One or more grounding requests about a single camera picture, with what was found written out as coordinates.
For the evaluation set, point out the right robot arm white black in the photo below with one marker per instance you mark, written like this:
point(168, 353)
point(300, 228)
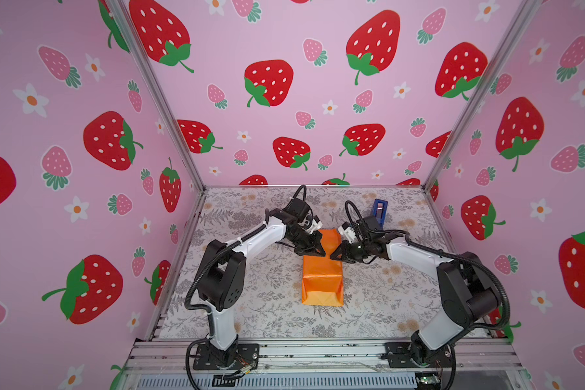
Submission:
point(471, 295)

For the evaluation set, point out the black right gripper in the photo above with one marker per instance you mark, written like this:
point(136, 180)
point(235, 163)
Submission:
point(352, 249)

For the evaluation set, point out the left aluminium corner post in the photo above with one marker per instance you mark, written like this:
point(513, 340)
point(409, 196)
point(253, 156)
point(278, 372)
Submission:
point(127, 29)

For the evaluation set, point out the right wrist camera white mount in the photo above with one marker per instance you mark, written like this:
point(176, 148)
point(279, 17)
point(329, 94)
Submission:
point(348, 232)

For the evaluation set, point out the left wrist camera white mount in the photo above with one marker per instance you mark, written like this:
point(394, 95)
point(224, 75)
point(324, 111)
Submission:
point(312, 224)

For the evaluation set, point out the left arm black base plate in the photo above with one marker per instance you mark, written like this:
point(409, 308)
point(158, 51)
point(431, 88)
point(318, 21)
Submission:
point(238, 356)

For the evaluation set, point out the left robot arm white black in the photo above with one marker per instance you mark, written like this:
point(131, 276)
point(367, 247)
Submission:
point(220, 278)

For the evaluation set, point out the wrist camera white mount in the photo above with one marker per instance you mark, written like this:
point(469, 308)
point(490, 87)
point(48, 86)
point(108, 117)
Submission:
point(312, 224)
point(348, 232)

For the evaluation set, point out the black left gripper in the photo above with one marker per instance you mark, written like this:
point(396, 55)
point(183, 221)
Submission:
point(315, 243)

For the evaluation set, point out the blue tape dispenser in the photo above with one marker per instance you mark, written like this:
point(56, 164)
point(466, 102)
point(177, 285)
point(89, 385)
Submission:
point(379, 211)

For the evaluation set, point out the right aluminium corner post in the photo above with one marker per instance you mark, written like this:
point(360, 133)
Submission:
point(517, 27)

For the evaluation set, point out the yellow orange wrapping paper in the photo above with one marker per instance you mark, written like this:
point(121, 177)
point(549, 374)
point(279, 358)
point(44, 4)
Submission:
point(323, 278)

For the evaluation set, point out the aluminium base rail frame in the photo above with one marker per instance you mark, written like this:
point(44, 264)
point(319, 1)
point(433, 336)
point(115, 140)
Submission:
point(474, 363)

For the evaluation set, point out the aluminium corner post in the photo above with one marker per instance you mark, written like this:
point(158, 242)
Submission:
point(127, 29)
point(517, 27)

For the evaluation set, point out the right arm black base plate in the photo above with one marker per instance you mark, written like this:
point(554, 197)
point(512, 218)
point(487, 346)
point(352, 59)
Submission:
point(416, 356)

